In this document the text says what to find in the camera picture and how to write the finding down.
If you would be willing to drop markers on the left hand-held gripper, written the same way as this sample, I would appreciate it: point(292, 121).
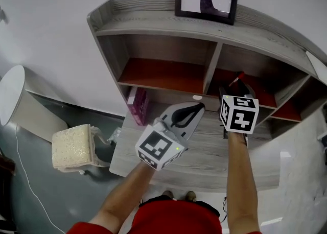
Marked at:
point(155, 146)

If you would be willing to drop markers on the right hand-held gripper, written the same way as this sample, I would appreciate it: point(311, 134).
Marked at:
point(240, 118)

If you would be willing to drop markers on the red pen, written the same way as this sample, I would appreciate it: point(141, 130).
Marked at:
point(240, 75)

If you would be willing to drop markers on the person's right forearm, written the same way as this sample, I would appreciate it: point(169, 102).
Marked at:
point(241, 176)

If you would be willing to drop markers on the person's left forearm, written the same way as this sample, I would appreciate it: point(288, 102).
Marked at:
point(122, 194)

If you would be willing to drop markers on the grey wooden desk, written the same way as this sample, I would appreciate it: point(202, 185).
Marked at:
point(209, 156)

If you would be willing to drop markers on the pink book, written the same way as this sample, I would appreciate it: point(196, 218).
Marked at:
point(139, 105)

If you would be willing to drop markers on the clear plastic wrap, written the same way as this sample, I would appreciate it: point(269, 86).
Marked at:
point(115, 136)

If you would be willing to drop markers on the person's left shoe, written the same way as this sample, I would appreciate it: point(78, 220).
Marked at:
point(167, 194)

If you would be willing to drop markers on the person's shoe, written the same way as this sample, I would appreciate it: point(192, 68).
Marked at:
point(167, 194)
point(190, 196)

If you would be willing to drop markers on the person's right shoe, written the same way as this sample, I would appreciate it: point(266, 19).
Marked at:
point(190, 196)

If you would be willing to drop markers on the white flat panel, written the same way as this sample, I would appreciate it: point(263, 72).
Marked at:
point(319, 67)

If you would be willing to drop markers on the person's red shirt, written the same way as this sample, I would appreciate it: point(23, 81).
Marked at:
point(178, 217)

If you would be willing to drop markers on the grey wooden shelf unit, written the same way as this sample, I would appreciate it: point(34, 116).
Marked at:
point(158, 23)

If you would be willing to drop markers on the cream upholstered stool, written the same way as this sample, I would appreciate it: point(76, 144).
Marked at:
point(71, 146)

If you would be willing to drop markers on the white round side table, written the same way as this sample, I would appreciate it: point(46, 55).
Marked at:
point(12, 92)

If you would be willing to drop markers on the dark wooden cabinet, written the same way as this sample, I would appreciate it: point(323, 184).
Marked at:
point(5, 166)

